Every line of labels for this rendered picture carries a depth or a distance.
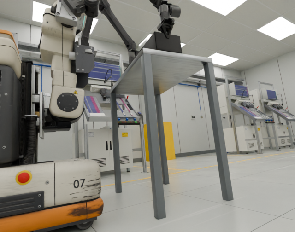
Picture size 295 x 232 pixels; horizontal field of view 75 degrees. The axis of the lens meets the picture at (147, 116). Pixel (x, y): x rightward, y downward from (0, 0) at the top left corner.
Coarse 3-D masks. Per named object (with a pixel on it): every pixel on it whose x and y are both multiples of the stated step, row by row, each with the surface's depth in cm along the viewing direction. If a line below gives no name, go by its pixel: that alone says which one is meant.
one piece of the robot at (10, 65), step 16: (0, 48) 78; (16, 48) 85; (0, 64) 78; (16, 64) 84; (32, 64) 103; (0, 80) 76; (16, 80) 84; (32, 80) 100; (0, 96) 75; (16, 96) 84; (0, 112) 74; (16, 112) 84; (32, 112) 98; (0, 128) 73; (16, 128) 83; (32, 128) 89; (0, 144) 72; (16, 144) 83; (32, 144) 88; (0, 160) 71; (16, 160) 88; (32, 160) 94
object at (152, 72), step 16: (144, 48) 96; (144, 64) 95; (160, 64) 111; (176, 64) 113; (192, 64) 115; (208, 64) 113; (128, 80) 131; (144, 80) 95; (160, 80) 137; (176, 80) 139; (208, 80) 112; (112, 96) 155; (144, 96) 95; (208, 96) 113; (112, 112) 152; (160, 112) 170; (112, 128) 151; (160, 128) 167; (160, 144) 166; (224, 144) 106; (160, 160) 89; (224, 160) 104; (160, 176) 87; (224, 176) 102; (160, 192) 86; (224, 192) 102; (160, 208) 84
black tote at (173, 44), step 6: (156, 36) 109; (162, 36) 111; (174, 36) 115; (150, 42) 114; (156, 42) 108; (162, 42) 110; (168, 42) 112; (174, 42) 114; (180, 42) 116; (150, 48) 114; (156, 48) 108; (162, 48) 109; (168, 48) 111; (174, 48) 113; (180, 48) 115; (132, 60) 141
